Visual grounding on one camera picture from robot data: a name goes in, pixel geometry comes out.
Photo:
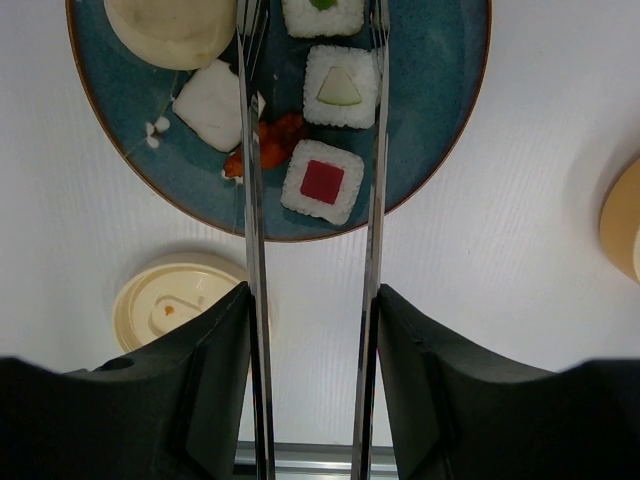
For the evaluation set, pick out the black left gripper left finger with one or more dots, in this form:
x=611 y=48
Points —
x=168 y=410

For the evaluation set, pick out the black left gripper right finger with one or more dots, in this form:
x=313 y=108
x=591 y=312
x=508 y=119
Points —
x=460 y=411

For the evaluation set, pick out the yellow round lunch box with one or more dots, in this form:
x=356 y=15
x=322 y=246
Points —
x=619 y=223

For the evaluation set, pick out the sushi roll red centre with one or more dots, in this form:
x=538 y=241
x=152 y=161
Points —
x=322 y=181

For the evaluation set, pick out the sushi roll cucumber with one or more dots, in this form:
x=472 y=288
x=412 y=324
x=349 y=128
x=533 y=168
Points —
x=340 y=87

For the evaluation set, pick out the metal serving tongs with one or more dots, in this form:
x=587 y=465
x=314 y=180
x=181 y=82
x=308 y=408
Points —
x=252 y=23

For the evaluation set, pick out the sushi roll green centre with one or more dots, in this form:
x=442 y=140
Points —
x=310 y=19

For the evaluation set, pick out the cream round lid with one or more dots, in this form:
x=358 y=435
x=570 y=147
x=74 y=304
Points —
x=170 y=291

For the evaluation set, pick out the orange shrimp piece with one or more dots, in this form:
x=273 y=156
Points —
x=278 y=140

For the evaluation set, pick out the white rice cake piece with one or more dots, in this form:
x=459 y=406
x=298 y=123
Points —
x=209 y=104

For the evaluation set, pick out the blue ceramic plate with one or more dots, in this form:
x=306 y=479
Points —
x=438 y=55

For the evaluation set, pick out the plain steamed bun left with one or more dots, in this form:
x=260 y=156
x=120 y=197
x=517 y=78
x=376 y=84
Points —
x=175 y=35

